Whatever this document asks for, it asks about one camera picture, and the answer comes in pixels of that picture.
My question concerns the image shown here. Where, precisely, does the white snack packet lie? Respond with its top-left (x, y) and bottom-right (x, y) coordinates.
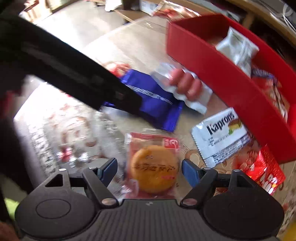
top-left (215, 27), bottom-right (259, 77)

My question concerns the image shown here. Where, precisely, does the red cardboard box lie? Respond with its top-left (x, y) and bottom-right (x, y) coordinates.
top-left (166, 14), bottom-right (295, 164)

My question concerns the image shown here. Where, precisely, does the orange mooncake packet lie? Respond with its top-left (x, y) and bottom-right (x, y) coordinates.
top-left (125, 132), bottom-right (180, 199)

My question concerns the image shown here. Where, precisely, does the red Trolli gummy bag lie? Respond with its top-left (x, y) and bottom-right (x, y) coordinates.
top-left (232, 145), bottom-right (285, 195)

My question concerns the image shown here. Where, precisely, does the wooden TV stand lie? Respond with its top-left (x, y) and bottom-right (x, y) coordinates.
top-left (216, 0), bottom-right (295, 48)

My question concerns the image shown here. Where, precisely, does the red biscuit packet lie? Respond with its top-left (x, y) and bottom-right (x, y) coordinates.
top-left (251, 67), bottom-right (290, 123)

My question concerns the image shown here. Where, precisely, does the blue snack packet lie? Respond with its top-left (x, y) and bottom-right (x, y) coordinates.
top-left (119, 69), bottom-right (184, 132)

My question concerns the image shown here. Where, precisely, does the white sausage packet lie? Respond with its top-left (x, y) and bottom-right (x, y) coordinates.
top-left (151, 63), bottom-right (213, 114)

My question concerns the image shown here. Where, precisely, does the white Kaprons wafer packet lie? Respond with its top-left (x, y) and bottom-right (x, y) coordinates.
top-left (191, 108), bottom-right (251, 168)

